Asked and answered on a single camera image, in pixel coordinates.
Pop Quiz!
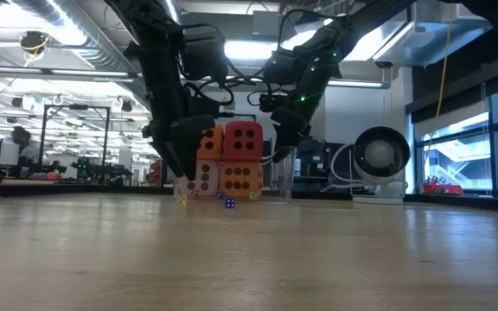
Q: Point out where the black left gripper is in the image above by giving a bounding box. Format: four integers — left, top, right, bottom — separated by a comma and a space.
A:
142, 92, 216, 181

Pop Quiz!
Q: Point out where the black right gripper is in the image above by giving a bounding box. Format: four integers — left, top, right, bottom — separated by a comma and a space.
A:
264, 48, 342, 165

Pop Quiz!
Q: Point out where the orange foam die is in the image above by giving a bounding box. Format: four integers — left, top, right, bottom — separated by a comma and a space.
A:
218, 160, 264, 200
196, 124, 225, 161

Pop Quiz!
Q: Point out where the red foam die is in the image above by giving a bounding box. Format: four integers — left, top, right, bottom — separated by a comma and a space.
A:
222, 120, 265, 162

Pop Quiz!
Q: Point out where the light pink foam die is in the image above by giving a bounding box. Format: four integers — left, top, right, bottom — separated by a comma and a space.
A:
178, 159, 220, 199

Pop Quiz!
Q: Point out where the black equipment cabinet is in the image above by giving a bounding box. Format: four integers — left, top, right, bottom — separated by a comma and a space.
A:
294, 135, 354, 192

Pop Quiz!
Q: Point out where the clear plastic bin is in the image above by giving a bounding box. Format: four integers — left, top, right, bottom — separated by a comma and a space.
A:
172, 145, 298, 203

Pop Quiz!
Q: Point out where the long ceiling strip light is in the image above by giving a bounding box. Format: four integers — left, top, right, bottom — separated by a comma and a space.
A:
0, 64, 391, 90

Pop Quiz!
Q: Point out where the white round desk fan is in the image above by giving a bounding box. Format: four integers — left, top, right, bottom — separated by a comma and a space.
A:
321, 125, 412, 205

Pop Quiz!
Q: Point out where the person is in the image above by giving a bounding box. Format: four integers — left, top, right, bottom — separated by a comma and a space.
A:
10, 124, 45, 168

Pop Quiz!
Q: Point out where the red object on windowsill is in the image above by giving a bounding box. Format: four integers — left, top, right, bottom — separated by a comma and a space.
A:
423, 182, 464, 196

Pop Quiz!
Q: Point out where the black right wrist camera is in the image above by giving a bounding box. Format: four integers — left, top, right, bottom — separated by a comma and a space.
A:
259, 92, 292, 115

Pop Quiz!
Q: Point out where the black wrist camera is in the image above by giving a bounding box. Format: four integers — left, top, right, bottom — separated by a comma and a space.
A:
259, 92, 292, 115
182, 24, 230, 83

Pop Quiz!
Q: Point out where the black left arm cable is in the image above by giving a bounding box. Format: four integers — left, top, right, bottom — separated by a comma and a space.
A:
179, 64, 259, 118

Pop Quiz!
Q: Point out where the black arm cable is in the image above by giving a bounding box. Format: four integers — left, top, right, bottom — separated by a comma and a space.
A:
179, 64, 259, 118
277, 7, 337, 49

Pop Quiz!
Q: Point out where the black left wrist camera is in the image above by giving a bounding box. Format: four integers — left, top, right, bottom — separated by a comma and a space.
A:
182, 24, 230, 83

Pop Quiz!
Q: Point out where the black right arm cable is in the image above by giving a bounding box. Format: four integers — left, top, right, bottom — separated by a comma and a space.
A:
277, 7, 337, 49

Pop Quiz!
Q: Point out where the yellow hanging cable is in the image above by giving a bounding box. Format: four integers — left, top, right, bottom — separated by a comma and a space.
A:
435, 12, 454, 118

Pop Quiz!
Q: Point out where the black ceiling cord reel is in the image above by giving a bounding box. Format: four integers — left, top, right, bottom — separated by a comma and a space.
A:
18, 30, 50, 67

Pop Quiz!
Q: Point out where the dark window frame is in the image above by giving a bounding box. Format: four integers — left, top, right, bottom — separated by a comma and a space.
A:
412, 84, 498, 198

